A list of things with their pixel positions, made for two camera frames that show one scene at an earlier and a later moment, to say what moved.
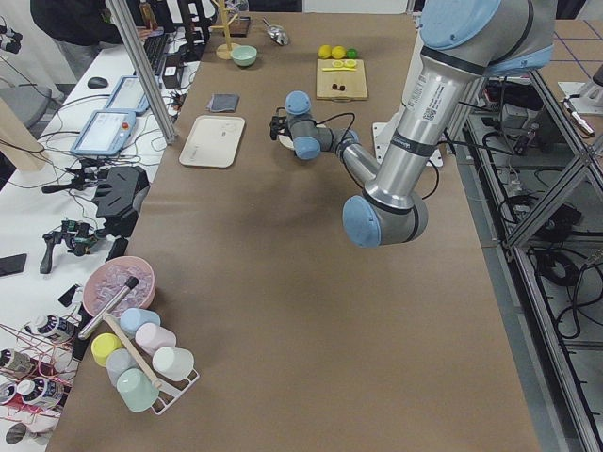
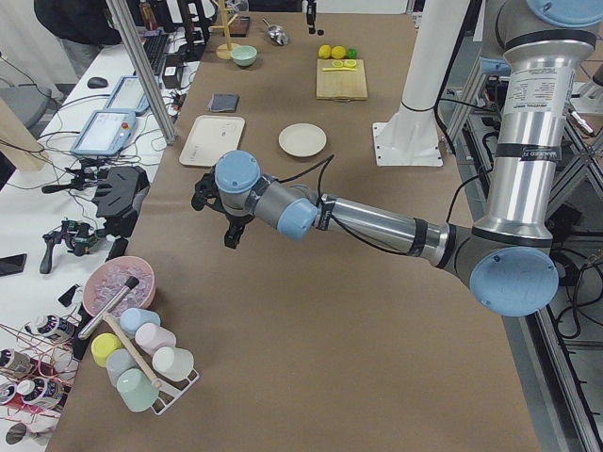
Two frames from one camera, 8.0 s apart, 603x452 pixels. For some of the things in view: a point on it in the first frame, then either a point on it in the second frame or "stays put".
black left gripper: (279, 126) → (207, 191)
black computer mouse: (97, 83) stays put
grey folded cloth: (223, 102) stays put
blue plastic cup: (132, 317) stays put
